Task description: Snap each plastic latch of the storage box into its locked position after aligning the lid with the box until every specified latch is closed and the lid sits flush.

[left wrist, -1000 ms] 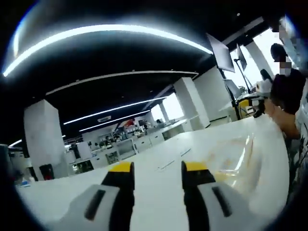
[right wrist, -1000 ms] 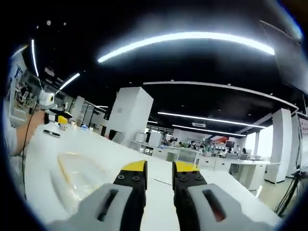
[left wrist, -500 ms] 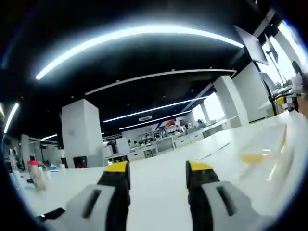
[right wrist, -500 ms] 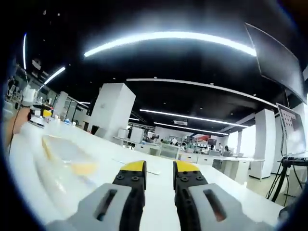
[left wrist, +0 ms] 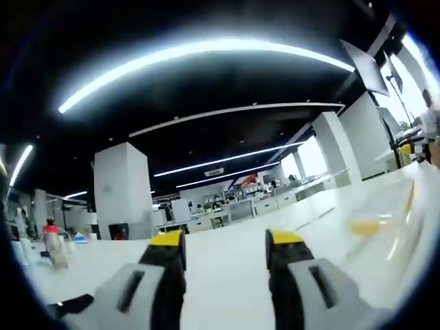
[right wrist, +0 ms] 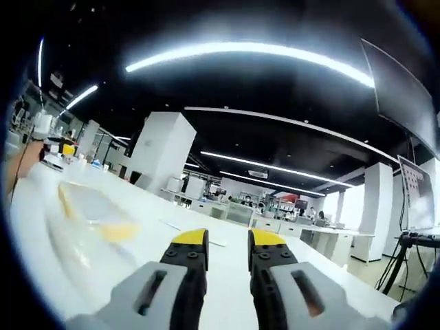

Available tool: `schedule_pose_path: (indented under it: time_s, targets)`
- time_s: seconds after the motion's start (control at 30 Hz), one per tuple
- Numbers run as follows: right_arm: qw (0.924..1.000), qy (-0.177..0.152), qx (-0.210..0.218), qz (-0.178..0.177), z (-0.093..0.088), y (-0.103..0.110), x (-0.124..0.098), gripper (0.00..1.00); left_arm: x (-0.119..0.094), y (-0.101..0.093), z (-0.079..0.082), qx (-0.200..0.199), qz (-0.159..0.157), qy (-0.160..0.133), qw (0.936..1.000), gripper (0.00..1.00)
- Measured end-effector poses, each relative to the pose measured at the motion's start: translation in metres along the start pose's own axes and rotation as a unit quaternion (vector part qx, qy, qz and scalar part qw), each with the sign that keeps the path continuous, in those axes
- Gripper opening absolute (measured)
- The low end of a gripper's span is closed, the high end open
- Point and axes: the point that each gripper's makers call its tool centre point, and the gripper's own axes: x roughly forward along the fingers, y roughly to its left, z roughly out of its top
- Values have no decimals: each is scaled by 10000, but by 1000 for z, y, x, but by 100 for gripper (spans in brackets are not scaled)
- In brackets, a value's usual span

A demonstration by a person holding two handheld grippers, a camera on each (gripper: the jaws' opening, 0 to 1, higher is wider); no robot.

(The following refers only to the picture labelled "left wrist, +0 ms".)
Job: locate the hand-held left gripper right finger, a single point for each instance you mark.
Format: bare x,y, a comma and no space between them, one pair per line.
309,295

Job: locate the large white appliance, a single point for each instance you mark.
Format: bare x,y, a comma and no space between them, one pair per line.
181,210

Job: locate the white long counter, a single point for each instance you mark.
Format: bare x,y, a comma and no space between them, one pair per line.
319,185

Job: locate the small paper cup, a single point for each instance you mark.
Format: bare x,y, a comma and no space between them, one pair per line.
93,238

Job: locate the white square pillar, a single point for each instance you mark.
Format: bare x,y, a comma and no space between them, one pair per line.
120,185
330,148

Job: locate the blue tissue pack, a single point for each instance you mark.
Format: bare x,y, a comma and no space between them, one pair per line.
79,239

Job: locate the ceiling air vent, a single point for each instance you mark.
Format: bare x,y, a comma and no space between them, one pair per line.
214,172

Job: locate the white cabinet row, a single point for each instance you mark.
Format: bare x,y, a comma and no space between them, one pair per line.
268,204

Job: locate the white black desk equipment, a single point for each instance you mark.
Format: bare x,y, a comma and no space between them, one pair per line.
423,158

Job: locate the patterned bottle with red cap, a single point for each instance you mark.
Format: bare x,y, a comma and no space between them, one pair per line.
56,251

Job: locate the long ceiling light strip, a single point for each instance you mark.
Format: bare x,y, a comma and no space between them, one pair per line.
227,175
213,46
223,160
21,165

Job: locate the black box with red print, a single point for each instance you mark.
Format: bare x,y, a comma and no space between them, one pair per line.
118,232

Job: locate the clear plastic bottle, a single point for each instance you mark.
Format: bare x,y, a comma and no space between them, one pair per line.
22,223

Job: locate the yellow object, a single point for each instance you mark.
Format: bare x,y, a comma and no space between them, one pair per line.
406,154

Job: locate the large hanging monitor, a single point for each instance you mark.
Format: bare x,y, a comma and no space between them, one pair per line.
366,67

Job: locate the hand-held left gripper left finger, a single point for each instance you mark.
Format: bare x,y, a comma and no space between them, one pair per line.
137,295

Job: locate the black tripod stand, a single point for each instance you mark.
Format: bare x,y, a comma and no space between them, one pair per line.
396,151

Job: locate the small white appliance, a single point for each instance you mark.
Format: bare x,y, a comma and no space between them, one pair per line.
159,219

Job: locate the small hanging monitor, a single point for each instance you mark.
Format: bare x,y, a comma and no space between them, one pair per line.
395,74

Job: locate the black smartphone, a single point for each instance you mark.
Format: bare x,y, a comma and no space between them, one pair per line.
72,304

